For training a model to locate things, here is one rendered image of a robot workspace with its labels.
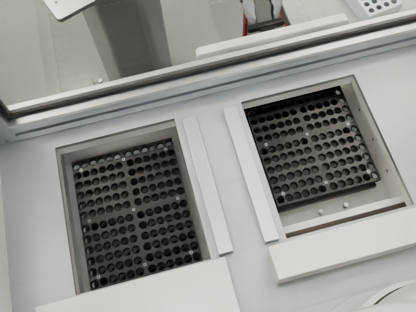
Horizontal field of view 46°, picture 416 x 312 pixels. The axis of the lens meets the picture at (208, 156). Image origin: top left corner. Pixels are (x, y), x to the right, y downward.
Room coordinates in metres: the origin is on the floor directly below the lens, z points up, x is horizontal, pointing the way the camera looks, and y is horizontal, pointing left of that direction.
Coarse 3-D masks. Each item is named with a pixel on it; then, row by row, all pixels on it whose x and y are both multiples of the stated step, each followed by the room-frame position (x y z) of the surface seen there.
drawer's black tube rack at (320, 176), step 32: (320, 96) 0.46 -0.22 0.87; (256, 128) 0.39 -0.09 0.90; (288, 128) 0.39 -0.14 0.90; (320, 128) 0.38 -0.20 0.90; (288, 160) 0.33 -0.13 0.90; (320, 160) 0.32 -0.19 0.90; (352, 160) 0.33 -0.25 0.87; (288, 192) 0.27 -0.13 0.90; (320, 192) 0.26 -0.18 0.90; (352, 192) 0.27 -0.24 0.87
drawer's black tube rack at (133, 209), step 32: (128, 160) 0.36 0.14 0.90; (160, 160) 0.35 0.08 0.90; (96, 192) 0.31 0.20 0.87; (128, 192) 0.30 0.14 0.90; (160, 192) 0.29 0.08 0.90; (96, 224) 0.26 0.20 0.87; (128, 224) 0.24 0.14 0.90; (160, 224) 0.24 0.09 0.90; (192, 224) 0.24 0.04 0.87; (96, 256) 0.19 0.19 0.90; (128, 256) 0.19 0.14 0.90; (160, 256) 0.19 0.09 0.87; (192, 256) 0.18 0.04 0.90; (96, 288) 0.15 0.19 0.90
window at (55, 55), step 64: (0, 0) 0.42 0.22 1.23; (64, 0) 0.43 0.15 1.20; (128, 0) 0.44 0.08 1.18; (192, 0) 0.46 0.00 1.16; (256, 0) 0.47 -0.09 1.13; (320, 0) 0.49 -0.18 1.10; (384, 0) 0.51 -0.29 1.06; (0, 64) 0.41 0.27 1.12; (64, 64) 0.43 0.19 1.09; (128, 64) 0.44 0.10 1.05; (192, 64) 0.46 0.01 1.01
